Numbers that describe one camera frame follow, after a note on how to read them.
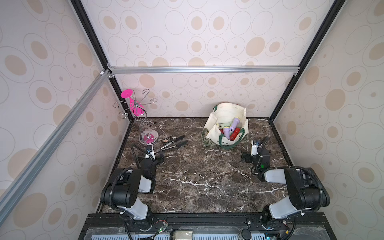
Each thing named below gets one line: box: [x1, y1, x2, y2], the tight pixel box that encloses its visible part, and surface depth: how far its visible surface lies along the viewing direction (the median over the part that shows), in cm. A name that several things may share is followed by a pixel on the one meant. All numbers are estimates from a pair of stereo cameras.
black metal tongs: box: [154, 135, 189, 153], surface depth 107 cm
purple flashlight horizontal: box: [229, 117, 241, 136], surface depth 105 cm
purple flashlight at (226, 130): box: [223, 126, 230, 140], surface depth 102 cm
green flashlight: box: [218, 121, 233, 129], surface depth 105 cm
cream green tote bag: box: [201, 102, 249, 150], surface depth 102 cm
